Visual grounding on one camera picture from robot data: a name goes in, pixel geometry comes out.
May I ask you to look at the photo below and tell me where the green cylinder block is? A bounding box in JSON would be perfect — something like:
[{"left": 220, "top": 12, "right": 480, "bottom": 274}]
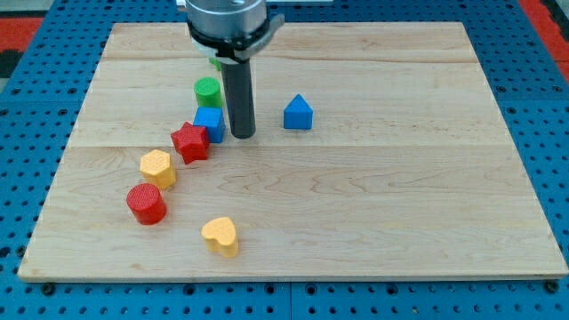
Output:
[{"left": 194, "top": 77, "right": 223, "bottom": 108}]

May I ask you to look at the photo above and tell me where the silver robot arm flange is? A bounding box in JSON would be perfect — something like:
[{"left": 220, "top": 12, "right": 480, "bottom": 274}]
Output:
[{"left": 176, "top": 0, "right": 285, "bottom": 65}]

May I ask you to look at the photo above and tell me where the blue cube block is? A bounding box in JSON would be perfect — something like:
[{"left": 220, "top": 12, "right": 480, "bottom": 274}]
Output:
[{"left": 193, "top": 107, "right": 226, "bottom": 144}]

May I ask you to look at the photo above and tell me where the blue triangle prism block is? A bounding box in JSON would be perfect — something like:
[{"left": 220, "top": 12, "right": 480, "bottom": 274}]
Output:
[{"left": 283, "top": 94, "right": 314, "bottom": 130}]

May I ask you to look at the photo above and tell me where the light wooden board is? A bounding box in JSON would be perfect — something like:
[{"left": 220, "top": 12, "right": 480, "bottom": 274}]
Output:
[{"left": 18, "top": 22, "right": 568, "bottom": 283}]

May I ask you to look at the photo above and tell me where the red star block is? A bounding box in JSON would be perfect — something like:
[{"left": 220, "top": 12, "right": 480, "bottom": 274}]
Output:
[{"left": 171, "top": 122, "right": 210, "bottom": 164}]

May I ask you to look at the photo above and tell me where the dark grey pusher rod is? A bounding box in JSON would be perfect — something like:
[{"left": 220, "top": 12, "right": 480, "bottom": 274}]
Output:
[{"left": 221, "top": 60, "right": 256, "bottom": 139}]

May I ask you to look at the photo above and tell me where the yellow heart block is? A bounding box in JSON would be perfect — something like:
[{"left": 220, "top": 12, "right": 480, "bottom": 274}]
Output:
[{"left": 201, "top": 217, "right": 239, "bottom": 258}]

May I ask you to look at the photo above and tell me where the green block behind rod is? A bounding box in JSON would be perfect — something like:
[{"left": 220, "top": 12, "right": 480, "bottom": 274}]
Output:
[{"left": 209, "top": 58, "right": 221, "bottom": 71}]

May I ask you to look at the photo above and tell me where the yellow hexagon block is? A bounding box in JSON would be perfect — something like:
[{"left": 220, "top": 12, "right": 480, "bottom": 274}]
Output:
[{"left": 140, "top": 149, "right": 177, "bottom": 190}]

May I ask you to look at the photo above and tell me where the red cylinder block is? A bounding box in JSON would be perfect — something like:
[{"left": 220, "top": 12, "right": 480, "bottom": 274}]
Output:
[{"left": 126, "top": 183, "right": 167, "bottom": 225}]

